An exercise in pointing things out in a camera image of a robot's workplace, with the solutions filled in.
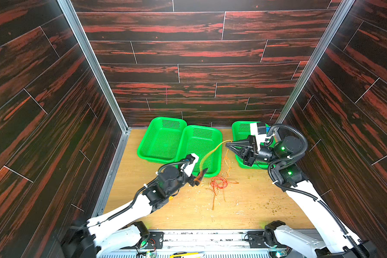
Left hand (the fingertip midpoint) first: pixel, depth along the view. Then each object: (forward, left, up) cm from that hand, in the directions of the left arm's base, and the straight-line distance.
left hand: (202, 164), depth 72 cm
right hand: (0, -9, +17) cm, 19 cm away
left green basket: (+33, +29, -23) cm, 50 cm away
